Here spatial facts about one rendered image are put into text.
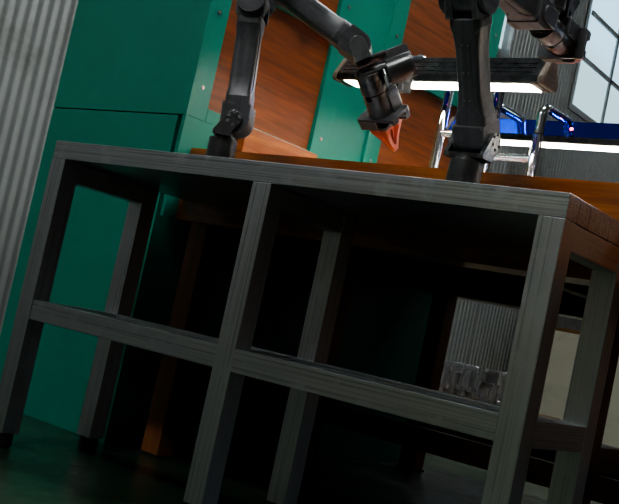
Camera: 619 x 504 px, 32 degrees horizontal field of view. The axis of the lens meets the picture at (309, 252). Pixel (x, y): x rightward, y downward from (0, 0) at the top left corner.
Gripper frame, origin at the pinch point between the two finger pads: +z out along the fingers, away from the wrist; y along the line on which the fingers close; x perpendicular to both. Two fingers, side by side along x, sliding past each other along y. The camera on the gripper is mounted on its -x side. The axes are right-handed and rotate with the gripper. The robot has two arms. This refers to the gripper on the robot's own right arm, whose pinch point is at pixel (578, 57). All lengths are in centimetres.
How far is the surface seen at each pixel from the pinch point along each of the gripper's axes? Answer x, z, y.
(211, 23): -1, -17, 92
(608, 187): 31.9, -20.9, -20.8
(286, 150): 23, 14, 84
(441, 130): 10, 31, 48
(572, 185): 32.2, -20.5, -13.6
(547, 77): 0.9, 11.6, 11.9
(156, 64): 11, -18, 107
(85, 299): 74, -16, 114
